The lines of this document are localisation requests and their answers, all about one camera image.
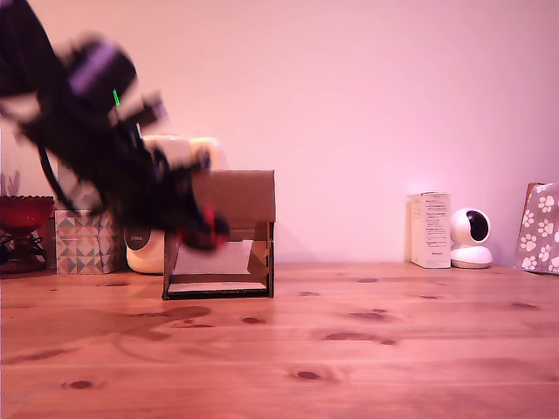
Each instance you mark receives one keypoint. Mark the red glass footed bowl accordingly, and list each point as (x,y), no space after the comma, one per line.
(22,214)

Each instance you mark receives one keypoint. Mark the red and black footbag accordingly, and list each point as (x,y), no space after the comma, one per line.
(214,240)

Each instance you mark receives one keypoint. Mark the cream electric kettle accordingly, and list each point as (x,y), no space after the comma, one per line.
(144,262)

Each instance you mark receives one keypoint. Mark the cardboard dice tower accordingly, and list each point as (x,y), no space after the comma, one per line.
(249,196)

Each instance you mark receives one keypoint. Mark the grey paw print bag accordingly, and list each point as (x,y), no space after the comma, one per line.
(541,231)

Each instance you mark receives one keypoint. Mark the white printed carton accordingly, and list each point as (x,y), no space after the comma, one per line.
(436,231)

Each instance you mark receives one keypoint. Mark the small white round camera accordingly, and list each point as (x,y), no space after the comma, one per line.
(469,257)

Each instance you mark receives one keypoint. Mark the pale dried stems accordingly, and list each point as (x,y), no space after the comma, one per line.
(13,185)

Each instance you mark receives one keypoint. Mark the triangle pattern tissue box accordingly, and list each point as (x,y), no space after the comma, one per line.
(78,253)

